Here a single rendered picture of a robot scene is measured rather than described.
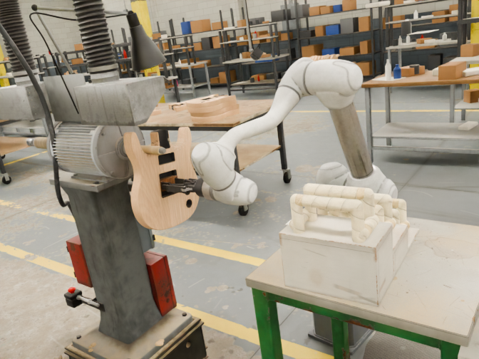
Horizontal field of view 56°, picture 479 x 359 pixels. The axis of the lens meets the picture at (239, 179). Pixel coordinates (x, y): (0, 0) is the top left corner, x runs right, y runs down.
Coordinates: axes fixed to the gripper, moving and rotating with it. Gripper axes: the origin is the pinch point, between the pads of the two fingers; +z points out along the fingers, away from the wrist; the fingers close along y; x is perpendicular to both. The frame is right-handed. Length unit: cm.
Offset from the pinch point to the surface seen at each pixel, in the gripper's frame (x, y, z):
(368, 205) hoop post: 5, -16, -89
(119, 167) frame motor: 7.6, -10.7, 17.4
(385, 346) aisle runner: -99, 82, -60
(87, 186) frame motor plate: -0.2, -17.1, 31.7
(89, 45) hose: 54, -25, 7
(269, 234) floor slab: -86, 171, 67
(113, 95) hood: 36.7, -25.8, -3.8
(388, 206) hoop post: 0, 1, -88
